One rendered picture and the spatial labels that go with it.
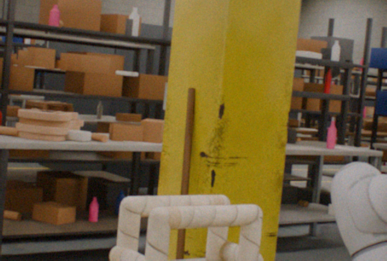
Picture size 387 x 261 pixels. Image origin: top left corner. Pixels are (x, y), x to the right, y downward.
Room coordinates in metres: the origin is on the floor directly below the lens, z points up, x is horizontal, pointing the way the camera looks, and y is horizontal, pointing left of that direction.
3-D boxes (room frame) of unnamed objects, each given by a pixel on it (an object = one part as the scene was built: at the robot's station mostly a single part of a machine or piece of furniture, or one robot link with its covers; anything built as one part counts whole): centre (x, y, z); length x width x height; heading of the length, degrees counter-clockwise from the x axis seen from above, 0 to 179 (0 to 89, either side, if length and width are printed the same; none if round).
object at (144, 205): (1.16, 0.01, 1.20); 0.20 x 0.03 x 0.03; 125
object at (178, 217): (1.09, -0.04, 1.20); 0.20 x 0.03 x 0.03; 125
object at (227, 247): (1.18, -0.10, 1.12); 0.11 x 0.03 x 0.03; 36
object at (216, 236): (1.21, -0.06, 1.15); 0.03 x 0.03 x 0.09
